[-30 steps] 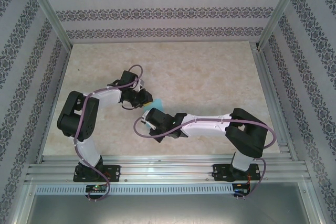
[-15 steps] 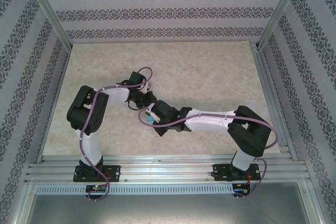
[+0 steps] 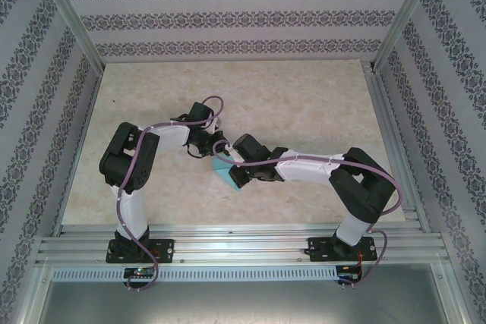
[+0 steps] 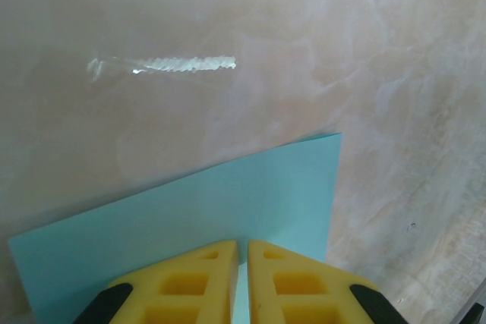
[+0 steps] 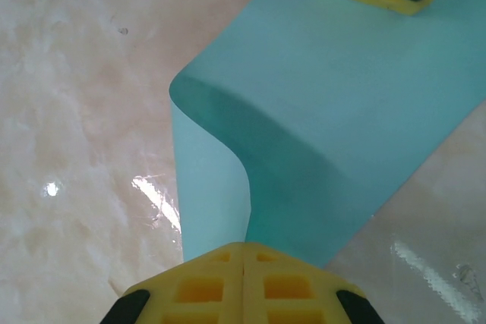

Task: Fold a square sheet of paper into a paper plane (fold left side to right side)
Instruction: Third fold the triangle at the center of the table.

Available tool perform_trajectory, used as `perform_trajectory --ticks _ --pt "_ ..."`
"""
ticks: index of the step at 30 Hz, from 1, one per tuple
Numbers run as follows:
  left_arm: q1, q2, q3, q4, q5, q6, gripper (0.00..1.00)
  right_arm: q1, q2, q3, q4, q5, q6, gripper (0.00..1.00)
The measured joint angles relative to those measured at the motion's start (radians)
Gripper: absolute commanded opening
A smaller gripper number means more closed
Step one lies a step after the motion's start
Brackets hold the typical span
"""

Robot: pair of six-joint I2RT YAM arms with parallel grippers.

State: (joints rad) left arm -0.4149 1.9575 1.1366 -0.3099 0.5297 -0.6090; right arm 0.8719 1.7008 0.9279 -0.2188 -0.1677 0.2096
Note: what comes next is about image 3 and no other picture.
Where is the light blue paper sheet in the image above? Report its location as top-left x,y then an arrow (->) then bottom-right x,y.
211,155 -> 244,190

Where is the grey metal panel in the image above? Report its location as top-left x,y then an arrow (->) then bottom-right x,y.
33,281 -> 466,324

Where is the small circuit board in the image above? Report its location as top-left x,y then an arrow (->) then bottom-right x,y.
124,267 -> 156,279
337,265 -> 361,282

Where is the long aluminium mounting rail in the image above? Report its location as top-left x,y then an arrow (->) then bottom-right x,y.
36,223 -> 447,264

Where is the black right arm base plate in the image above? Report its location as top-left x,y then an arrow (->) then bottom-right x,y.
308,236 -> 380,263

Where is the slotted grey cable duct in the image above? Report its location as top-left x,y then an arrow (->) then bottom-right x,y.
51,265 -> 339,282

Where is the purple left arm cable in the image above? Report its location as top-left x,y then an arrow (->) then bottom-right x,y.
115,95 -> 225,293

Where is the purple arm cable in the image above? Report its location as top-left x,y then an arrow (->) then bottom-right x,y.
115,95 -> 225,293
212,140 -> 404,290

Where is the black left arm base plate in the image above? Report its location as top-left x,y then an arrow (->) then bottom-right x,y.
106,238 -> 176,264

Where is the aluminium side rail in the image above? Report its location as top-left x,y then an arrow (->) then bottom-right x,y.
362,61 -> 432,232

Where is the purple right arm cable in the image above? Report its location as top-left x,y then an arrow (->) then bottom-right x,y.
212,140 -> 404,290

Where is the aluminium frame post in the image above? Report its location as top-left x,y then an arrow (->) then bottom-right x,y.
32,0 -> 106,71
371,0 -> 443,74

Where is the aluminium frame beam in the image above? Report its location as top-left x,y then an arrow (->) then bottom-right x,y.
13,263 -> 54,324
440,261 -> 479,324

